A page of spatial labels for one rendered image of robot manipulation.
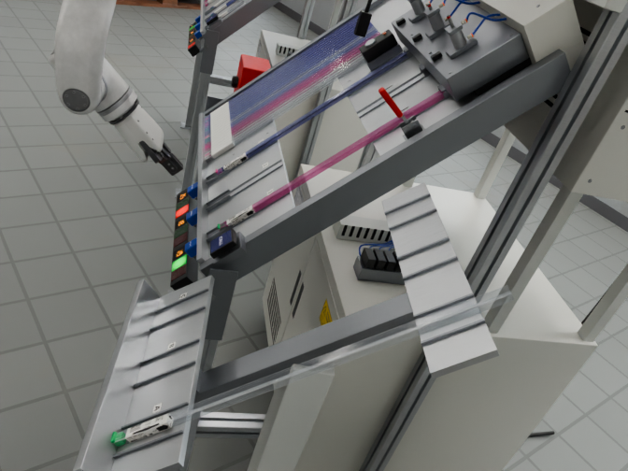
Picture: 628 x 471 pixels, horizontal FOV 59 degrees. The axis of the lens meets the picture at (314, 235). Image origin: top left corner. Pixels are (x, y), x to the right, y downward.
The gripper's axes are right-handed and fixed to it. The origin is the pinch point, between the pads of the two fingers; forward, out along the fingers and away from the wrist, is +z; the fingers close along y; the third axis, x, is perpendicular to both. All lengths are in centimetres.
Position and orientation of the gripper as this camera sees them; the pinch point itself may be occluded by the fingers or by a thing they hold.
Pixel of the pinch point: (172, 164)
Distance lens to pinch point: 127.7
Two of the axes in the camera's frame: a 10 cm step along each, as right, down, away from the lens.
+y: 1.6, 5.8, -8.0
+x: 8.5, -4.9, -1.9
